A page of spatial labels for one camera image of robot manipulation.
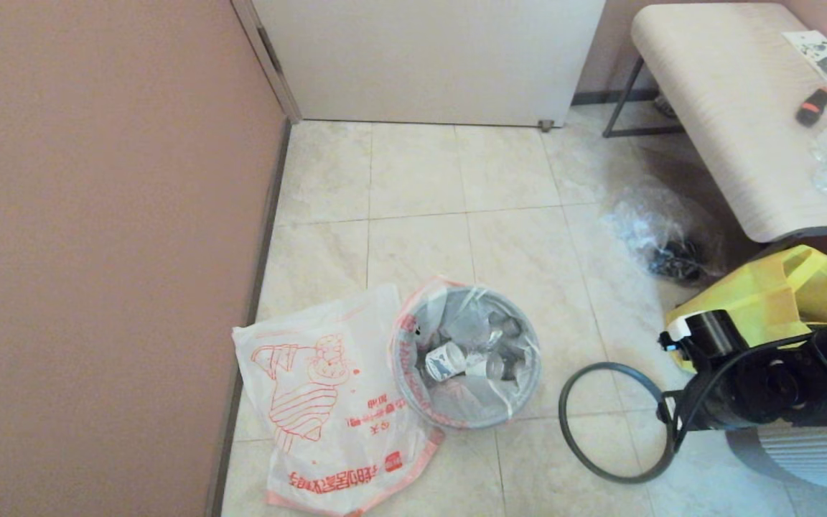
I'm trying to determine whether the grey bin retaining ring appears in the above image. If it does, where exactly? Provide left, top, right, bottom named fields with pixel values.
left=559, top=362, right=680, bottom=484

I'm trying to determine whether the bottle-filled white orange trash bag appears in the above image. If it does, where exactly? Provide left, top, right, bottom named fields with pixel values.
left=390, top=279, right=542, bottom=432

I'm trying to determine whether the yellow fabric tote bag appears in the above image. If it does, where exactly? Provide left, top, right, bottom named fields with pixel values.
left=665, top=245, right=827, bottom=374

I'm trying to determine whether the black round trash bin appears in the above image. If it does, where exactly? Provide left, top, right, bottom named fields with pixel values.
left=392, top=284, right=542, bottom=430

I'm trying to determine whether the clear crumpled plastic bag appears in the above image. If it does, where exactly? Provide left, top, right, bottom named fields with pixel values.
left=600, top=188, right=724, bottom=288

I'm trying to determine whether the fresh white red-printed bag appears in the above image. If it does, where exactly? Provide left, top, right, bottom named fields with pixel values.
left=233, top=284, right=447, bottom=516

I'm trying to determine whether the grey ribbed round object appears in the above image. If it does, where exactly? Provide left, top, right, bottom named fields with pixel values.
left=726, top=420, right=827, bottom=493

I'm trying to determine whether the crushed clear plastic bottle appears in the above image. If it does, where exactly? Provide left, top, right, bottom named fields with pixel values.
left=485, top=350, right=523, bottom=383

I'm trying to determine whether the light wood table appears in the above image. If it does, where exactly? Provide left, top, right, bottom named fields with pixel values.
left=630, top=4, right=827, bottom=243

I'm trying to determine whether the black orange marker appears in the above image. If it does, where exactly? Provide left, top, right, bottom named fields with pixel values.
left=795, top=88, right=827, bottom=129

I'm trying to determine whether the black metal table leg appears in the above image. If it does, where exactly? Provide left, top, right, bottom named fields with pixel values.
left=602, top=56, right=683, bottom=139

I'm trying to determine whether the black white printed booklet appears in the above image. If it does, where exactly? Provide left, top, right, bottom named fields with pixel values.
left=781, top=30, right=827, bottom=89

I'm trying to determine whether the white door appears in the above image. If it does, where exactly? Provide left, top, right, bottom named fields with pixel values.
left=251, top=0, right=607, bottom=128

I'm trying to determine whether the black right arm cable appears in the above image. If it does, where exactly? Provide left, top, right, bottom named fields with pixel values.
left=672, top=332, right=816, bottom=455

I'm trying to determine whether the grey door frame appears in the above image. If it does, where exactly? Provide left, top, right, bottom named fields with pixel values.
left=231, top=0, right=302, bottom=125

